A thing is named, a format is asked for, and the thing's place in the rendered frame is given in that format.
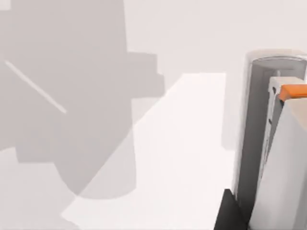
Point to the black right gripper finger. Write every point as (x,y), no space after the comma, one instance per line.
(227,215)

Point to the grey and orange stapler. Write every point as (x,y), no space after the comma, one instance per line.
(283,155)

